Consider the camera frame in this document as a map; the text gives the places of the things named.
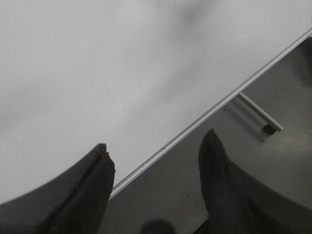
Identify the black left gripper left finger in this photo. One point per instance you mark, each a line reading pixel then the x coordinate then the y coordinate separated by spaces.
pixel 72 203

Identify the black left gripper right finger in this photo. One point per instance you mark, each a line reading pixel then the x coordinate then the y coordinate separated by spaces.
pixel 239 204

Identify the grey metal whiteboard stand leg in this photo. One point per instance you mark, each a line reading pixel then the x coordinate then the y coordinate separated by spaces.
pixel 260 112

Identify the black caster wheel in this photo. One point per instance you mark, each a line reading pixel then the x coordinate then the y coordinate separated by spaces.
pixel 268 129

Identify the white whiteboard with aluminium frame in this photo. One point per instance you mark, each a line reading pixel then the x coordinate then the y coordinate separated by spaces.
pixel 136 75

